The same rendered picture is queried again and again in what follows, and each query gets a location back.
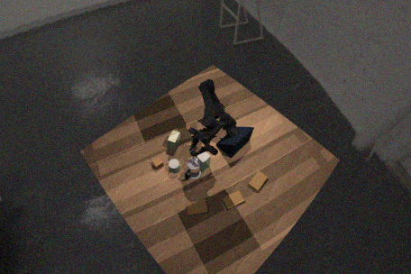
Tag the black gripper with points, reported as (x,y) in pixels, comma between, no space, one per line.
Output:
(207,147)

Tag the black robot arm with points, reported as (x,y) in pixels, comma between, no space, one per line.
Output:
(214,110)

